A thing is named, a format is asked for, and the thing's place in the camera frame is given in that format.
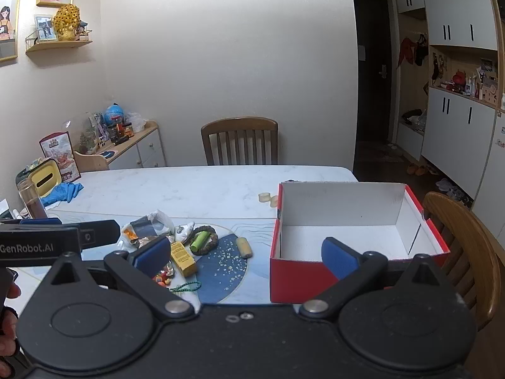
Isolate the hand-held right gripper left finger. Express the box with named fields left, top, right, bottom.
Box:
left=39, top=235, right=197, bottom=321

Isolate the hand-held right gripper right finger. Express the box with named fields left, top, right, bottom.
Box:
left=299, top=237, right=459, bottom=317

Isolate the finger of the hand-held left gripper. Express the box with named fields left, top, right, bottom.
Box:
left=18, top=217, right=64, bottom=226
left=78, top=220, right=121, bottom=250

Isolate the silver foil snack packet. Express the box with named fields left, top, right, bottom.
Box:
left=120, top=225, right=176, bottom=250

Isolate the clear bag with dark packet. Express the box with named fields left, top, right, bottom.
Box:
left=129, top=210, right=175, bottom=239

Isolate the small yellow box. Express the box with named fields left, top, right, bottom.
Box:
left=169, top=242, right=198, bottom=278

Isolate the small white toy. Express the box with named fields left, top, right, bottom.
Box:
left=174, top=222, right=196, bottom=243

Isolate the red cardboard box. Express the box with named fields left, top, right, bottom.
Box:
left=269, top=182, right=451, bottom=304

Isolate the green tube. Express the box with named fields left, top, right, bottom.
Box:
left=190, top=231, right=212, bottom=254

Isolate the pale yellow cylinder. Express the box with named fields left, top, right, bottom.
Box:
left=235, top=237, right=253, bottom=260

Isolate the person's left hand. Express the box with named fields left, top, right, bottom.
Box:
left=0, top=283, right=21, bottom=360

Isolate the glass cup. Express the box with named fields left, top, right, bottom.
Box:
left=16, top=177, right=49, bottom=220

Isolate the blue glove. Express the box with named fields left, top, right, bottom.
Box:
left=40, top=182, right=85, bottom=208

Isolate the yellow tissue box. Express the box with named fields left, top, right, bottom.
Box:
left=30, top=159, right=62, bottom=197

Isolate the red snack bag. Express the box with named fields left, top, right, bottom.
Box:
left=39, top=131, right=82, bottom=183

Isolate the light wooden chair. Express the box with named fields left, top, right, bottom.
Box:
left=73, top=150, right=110, bottom=173

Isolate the printed table mat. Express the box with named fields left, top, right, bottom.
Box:
left=16, top=205, right=300, bottom=307

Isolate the white sideboard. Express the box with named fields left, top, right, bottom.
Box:
left=73, top=121, right=167, bottom=171

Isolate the clear packet bundle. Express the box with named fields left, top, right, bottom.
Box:
left=80, top=112, right=108, bottom=155

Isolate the clear plastic bag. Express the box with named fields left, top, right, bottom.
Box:
left=125, top=112, right=149, bottom=133

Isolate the blue globe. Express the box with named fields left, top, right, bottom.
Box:
left=103, top=104, right=126, bottom=126

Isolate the brown wooden chair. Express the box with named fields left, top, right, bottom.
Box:
left=421, top=191, right=502, bottom=332
left=201, top=117, right=279, bottom=166

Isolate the white floor cabinet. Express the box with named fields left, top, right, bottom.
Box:
left=420, top=86, right=496, bottom=200

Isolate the dark door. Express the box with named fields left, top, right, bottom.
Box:
left=352, top=0, right=396, bottom=143

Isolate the gold ornament tree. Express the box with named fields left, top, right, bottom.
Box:
left=53, top=3, right=82, bottom=42

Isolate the red hanging garment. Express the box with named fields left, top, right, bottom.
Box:
left=398, top=37, right=416, bottom=66

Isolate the black hanging bag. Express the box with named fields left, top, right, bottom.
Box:
left=414, top=33, right=429, bottom=66

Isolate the green bead string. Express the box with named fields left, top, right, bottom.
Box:
left=171, top=281, right=202, bottom=294

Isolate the wooden wall shelf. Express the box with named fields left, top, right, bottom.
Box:
left=25, top=29, right=94, bottom=55

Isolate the small photo frame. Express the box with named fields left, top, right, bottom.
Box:
left=34, top=14, right=58, bottom=43

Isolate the framed wall poster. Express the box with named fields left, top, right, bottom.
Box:
left=0, top=0, right=25, bottom=63

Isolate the white wall cabinet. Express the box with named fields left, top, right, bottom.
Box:
left=394, top=0, right=498, bottom=51

